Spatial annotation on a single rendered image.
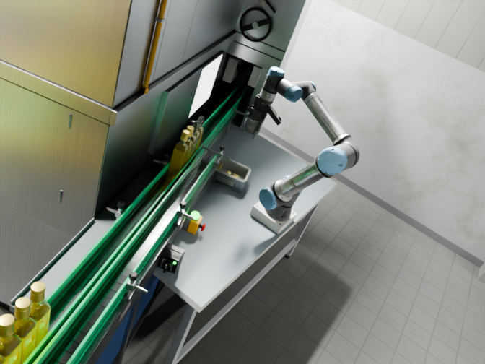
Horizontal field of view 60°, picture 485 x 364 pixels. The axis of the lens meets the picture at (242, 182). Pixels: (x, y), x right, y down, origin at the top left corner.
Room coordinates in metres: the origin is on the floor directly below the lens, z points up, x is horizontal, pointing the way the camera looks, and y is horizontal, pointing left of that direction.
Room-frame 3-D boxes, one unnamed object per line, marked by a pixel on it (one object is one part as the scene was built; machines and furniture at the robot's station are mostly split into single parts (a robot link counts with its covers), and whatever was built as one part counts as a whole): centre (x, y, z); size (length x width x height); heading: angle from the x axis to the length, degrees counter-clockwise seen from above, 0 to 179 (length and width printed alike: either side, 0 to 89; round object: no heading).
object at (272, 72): (1.96, 0.04, 1.48); 0.09 x 0.08 x 0.11; 57
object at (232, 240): (2.19, 0.37, 0.73); 1.58 x 1.52 x 0.04; 158
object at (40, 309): (0.68, 0.38, 1.02); 0.06 x 0.06 x 0.28; 87
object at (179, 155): (1.75, 0.33, 0.99); 0.06 x 0.06 x 0.21; 88
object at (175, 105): (2.18, 0.45, 1.15); 0.90 x 0.03 x 0.34; 177
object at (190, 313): (1.94, -0.25, 0.36); 1.51 x 0.09 x 0.71; 158
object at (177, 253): (1.32, 0.16, 0.79); 0.08 x 0.08 x 0.08; 87
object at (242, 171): (2.14, 0.09, 0.80); 0.22 x 0.17 x 0.09; 87
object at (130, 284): (0.97, 0.20, 0.94); 0.07 x 0.04 x 0.13; 87
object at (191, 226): (1.60, 0.15, 0.79); 0.07 x 0.07 x 0.07; 87
